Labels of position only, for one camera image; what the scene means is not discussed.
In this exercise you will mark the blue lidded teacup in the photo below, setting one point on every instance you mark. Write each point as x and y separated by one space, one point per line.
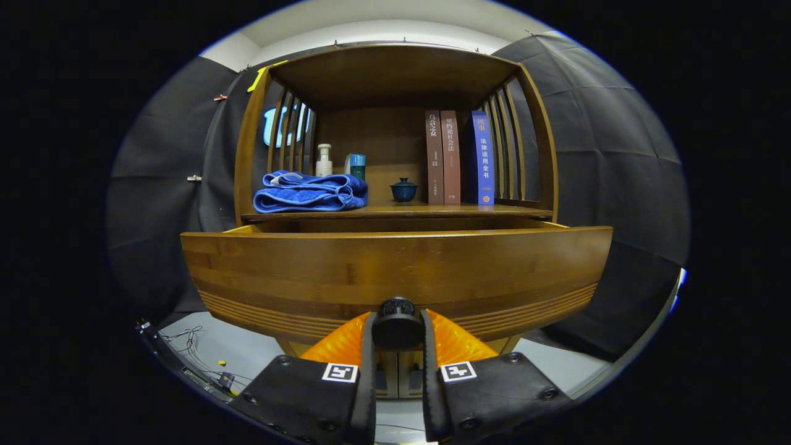
403 193

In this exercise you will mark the wooden cabinet door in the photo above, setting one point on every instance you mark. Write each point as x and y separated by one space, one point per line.
390 361
408 361

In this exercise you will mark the reddish brown book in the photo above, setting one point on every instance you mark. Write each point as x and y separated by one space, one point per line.
451 161

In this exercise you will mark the blue book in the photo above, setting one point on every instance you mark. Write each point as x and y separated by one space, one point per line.
485 161

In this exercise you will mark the wooden drawer with black knob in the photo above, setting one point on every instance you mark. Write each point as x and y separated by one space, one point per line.
401 266

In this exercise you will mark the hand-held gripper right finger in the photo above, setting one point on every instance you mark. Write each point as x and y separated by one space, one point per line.
431 402

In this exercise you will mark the wooden countertop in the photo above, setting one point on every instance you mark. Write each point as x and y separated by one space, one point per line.
395 210

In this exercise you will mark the teal capped bottle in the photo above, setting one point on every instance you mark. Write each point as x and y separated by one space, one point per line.
358 167

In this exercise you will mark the dark brown book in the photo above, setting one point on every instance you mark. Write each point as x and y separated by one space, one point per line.
434 161

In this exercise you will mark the white pump bottle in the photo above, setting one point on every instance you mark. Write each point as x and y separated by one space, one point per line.
324 167

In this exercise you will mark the blue folded towel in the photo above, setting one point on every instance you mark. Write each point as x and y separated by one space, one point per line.
309 194

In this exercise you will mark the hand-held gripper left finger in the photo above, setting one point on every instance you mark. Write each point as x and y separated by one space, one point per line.
366 395

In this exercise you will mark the wooden cabinet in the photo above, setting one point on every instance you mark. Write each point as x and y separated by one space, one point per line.
383 80

